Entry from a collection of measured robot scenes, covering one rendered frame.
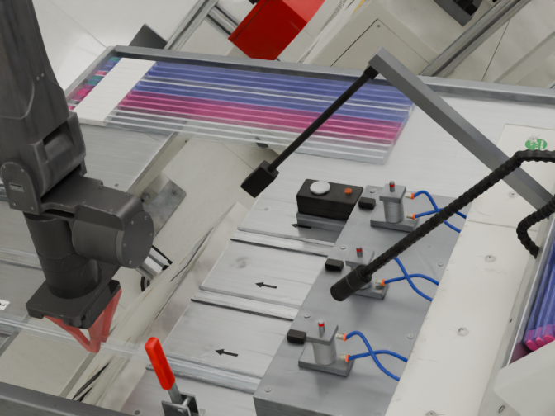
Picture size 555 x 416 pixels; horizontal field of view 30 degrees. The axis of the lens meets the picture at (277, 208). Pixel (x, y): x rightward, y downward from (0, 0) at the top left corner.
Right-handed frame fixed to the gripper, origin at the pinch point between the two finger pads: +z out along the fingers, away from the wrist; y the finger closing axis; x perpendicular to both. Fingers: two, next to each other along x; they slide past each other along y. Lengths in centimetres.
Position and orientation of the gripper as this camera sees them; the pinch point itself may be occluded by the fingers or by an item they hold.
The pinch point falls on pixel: (95, 341)
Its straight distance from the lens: 116.9
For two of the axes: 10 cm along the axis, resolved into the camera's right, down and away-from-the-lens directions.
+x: -9.1, -1.6, 3.7
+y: 3.9, -6.1, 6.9
